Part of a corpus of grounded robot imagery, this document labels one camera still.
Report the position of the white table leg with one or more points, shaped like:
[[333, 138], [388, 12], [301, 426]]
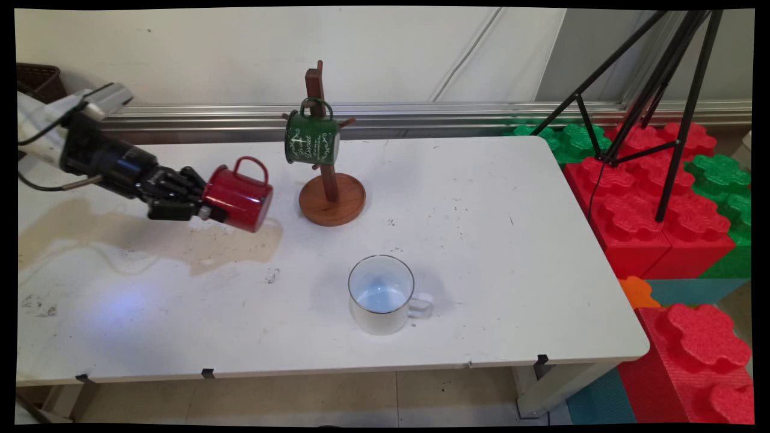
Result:
[[75, 400], [553, 385]]

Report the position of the teal foam block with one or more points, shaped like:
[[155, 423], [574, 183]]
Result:
[[601, 400]]

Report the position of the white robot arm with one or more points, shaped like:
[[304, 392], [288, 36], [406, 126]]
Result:
[[39, 129]]

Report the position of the wooden mug tree stand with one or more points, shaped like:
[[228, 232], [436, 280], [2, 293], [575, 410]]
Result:
[[331, 201]]

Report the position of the white enamel mug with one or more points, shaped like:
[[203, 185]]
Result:
[[380, 294]]

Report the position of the green enamel mug with print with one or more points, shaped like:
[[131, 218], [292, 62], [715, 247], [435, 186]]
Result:
[[310, 139]]

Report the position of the black table edge clip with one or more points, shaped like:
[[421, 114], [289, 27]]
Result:
[[84, 379], [542, 359], [208, 373]]

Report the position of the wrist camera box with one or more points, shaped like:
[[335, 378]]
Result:
[[108, 98]]

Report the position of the teal foam mat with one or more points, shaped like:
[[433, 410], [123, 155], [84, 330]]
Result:
[[698, 291]]

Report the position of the brown wicker basket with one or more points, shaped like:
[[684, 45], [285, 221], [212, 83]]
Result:
[[39, 81]]

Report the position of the red enamel mug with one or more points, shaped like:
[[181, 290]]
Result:
[[240, 201]]

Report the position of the green foam block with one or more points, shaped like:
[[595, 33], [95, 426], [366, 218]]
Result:
[[574, 141], [725, 180]]

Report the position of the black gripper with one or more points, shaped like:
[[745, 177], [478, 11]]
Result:
[[114, 162]]

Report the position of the black tripod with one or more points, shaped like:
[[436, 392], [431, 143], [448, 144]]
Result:
[[674, 144]]

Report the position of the large red foam block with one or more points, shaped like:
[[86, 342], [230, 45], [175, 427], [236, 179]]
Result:
[[637, 210]]

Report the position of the aluminium wall rail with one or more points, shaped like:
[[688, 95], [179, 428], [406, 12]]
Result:
[[421, 117]]

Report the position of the orange foam piece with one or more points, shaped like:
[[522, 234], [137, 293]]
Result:
[[636, 291]]

